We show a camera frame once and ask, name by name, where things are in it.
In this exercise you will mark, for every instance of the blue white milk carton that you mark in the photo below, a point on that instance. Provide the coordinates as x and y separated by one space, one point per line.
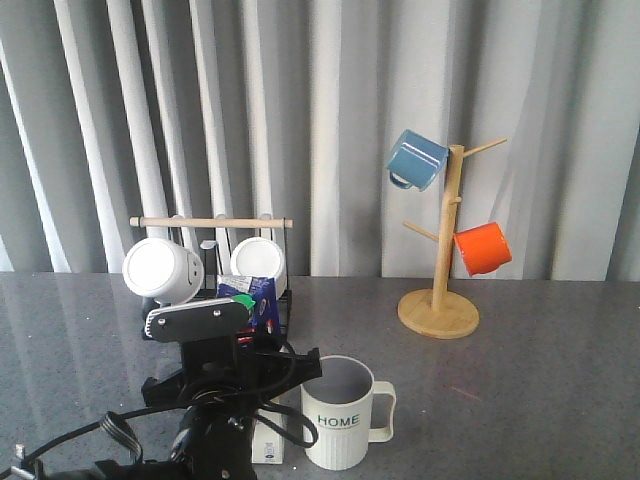
267 445

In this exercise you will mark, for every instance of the black wire mug rack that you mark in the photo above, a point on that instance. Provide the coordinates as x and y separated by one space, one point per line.
209 250

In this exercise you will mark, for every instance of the white ribbed mug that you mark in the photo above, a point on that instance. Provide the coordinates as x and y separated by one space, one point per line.
260 257

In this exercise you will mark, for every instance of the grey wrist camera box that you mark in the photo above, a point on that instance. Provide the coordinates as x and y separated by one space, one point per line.
198 320

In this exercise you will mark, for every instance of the cream HOME mug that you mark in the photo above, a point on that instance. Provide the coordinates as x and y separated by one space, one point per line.
340 405

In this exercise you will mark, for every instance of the grey pleated curtain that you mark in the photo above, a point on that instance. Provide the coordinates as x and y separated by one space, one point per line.
286 109

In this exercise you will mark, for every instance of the blue enamel mug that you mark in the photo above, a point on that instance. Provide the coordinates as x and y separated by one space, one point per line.
415 161

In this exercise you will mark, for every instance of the orange enamel mug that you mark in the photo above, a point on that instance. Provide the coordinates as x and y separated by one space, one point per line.
483 249

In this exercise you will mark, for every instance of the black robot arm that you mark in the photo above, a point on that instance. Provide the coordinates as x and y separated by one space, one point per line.
211 442

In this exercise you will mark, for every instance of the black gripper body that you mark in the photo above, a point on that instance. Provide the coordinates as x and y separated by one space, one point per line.
239 374

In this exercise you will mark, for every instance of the white smiley mug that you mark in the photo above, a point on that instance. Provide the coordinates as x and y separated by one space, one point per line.
162 273

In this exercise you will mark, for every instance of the wooden mug tree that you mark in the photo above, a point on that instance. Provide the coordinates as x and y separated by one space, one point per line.
438 312

